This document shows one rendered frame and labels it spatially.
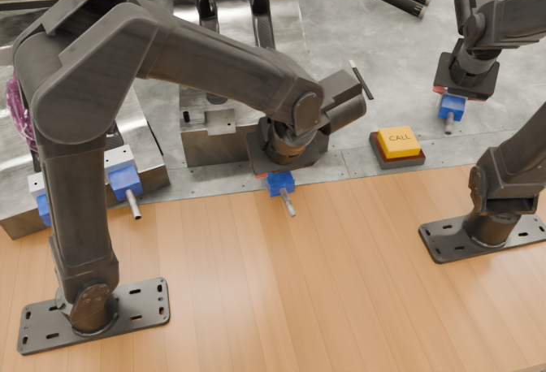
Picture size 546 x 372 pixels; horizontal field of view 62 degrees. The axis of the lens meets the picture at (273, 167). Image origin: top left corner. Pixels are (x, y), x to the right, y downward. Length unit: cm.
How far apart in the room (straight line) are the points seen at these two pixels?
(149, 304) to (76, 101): 38
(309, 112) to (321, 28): 67
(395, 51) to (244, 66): 71
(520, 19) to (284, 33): 47
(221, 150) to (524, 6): 50
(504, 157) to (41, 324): 66
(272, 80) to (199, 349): 37
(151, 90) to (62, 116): 63
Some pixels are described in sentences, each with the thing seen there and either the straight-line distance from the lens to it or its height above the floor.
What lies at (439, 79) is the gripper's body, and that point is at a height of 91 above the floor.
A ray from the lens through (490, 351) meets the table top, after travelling 71.
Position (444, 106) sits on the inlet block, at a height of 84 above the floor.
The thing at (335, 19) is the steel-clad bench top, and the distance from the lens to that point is 123.
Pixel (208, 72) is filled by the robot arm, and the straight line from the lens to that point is 44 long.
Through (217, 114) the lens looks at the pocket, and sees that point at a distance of 81.
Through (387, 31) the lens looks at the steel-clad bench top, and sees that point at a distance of 120.
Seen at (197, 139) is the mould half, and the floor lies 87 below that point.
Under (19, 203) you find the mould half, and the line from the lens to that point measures 80.
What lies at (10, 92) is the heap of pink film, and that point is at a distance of 91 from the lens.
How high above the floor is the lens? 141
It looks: 48 degrees down
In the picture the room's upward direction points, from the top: straight up
